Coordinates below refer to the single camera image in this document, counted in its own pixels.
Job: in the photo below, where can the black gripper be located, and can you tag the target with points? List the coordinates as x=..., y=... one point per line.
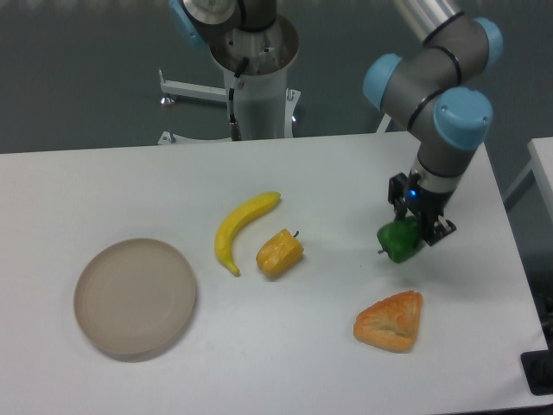
x=426, y=195

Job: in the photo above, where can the green bell pepper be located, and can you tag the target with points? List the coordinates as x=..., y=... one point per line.
x=400, y=239

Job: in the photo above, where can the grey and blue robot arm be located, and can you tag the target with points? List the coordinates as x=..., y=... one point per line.
x=426, y=94

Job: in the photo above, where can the yellow bell pepper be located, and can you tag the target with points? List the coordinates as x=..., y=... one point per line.
x=279, y=253

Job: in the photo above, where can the golden triangular pastry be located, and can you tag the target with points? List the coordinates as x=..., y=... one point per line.
x=391, y=324

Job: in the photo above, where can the white side table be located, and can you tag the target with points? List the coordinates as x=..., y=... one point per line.
x=538, y=170

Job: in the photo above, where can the yellow banana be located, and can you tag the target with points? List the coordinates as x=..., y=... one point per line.
x=236, y=221

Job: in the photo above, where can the black device at table edge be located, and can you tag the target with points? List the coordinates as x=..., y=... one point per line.
x=537, y=367

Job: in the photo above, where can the beige round plate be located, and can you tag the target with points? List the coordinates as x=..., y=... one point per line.
x=135, y=299

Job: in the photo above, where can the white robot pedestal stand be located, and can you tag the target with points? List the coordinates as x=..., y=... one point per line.
x=258, y=101

